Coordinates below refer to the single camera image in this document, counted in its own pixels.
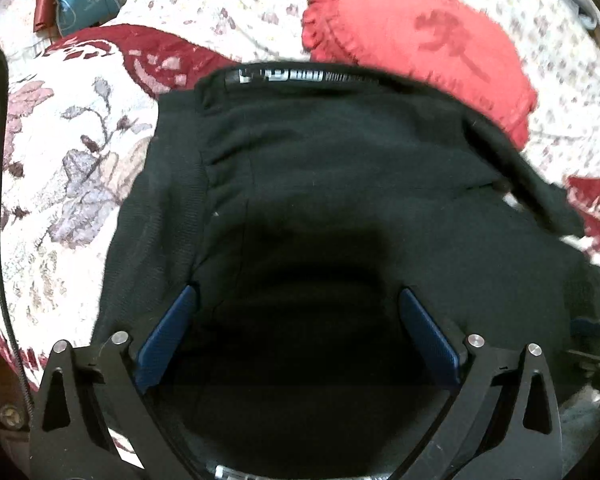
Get black pants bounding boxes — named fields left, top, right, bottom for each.
left=92, top=63, right=600, bottom=478

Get floral plush blanket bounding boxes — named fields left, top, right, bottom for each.
left=0, top=23, right=600, bottom=411

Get small-flower quilt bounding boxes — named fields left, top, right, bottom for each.
left=0, top=0, right=600, bottom=176

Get red heart cushion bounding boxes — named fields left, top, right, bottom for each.
left=301, top=0, right=538, bottom=148

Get black cable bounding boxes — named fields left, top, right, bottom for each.
left=0, top=41, right=36, bottom=416

